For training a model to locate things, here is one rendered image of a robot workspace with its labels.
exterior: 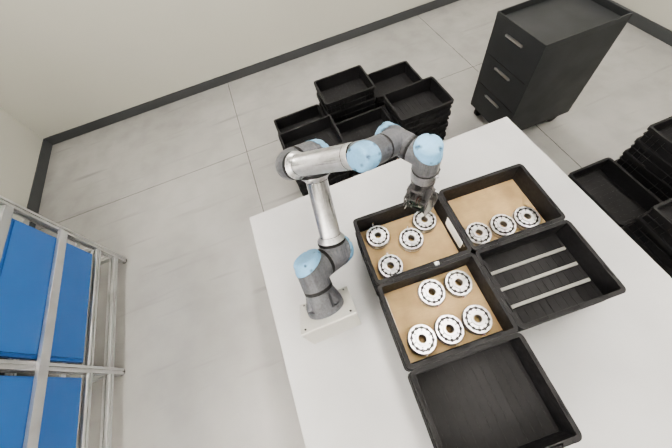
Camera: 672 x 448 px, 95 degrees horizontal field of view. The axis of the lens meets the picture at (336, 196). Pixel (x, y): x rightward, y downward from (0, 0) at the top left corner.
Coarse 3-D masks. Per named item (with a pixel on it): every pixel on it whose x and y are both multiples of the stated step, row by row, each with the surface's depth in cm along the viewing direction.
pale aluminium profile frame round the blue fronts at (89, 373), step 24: (24, 216) 178; (72, 240) 206; (96, 264) 214; (48, 288) 173; (96, 288) 207; (48, 312) 166; (96, 312) 199; (48, 336) 161; (0, 360) 138; (48, 360) 156
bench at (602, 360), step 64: (512, 128) 176; (384, 192) 166; (576, 192) 151; (640, 256) 131; (384, 320) 132; (576, 320) 122; (640, 320) 119; (320, 384) 123; (384, 384) 120; (576, 384) 112; (640, 384) 109
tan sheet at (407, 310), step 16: (448, 272) 126; (400, 288) 126; (416, 288) 125; (400, 304) 122; (416, 304) 122; (448, 304) 120; (464, 304) 119; (480, 304) 118; (400, 320) 119; (416, 320) 119; (432, 320) 118; (496, 320) 115; (400, 336) 116; (464, 336) 113; (480, 336) 113; (432, 352) 112
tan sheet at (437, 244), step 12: (408, 216) 142; (396, 228) 140; (444, 228) 137; (396, 240) 137; (432, 240) 134; (444, 240) 134; (372, 252) 135; (384, 252) 135; (396, 252) 134; (408, 252) 133; (420, 252) 132; (432, 252) 132; (444, 252) 131; (456, 252) 130; (408, 264) 130; (420, 264) 130
